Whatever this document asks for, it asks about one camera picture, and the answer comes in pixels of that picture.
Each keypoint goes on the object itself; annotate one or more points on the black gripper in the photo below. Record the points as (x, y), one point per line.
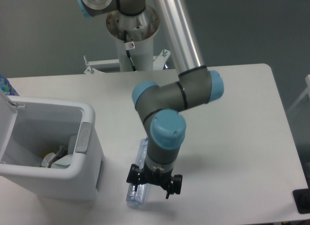
(171, 184)

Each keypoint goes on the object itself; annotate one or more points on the clear plastic water bottle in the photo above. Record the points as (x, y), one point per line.
(136, 194)

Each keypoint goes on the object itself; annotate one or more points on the clear plastic bag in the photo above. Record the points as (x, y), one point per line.
(64, 155)

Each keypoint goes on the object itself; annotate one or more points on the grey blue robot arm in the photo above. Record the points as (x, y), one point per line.
(159, 107)

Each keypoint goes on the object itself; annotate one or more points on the trash inside the can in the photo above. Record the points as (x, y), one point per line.
(52, 157)

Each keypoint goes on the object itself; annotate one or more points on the white plastic trash can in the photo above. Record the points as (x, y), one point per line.
(30, 128)

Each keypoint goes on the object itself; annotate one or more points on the black clamp at table edge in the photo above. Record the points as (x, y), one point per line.
(302, 200)

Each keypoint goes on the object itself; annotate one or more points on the blue bottle at left edge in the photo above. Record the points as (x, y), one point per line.
(6, 87)

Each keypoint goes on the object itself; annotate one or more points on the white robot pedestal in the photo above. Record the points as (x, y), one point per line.
(134, 39)

